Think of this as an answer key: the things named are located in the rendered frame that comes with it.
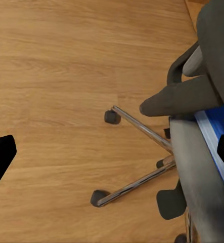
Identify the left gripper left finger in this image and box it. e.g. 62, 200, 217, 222
0, 135, 17, 180

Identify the folder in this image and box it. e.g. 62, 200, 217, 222
194, 107, 224, 183

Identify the swivel chair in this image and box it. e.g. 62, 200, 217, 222
91, 0, 224, 243

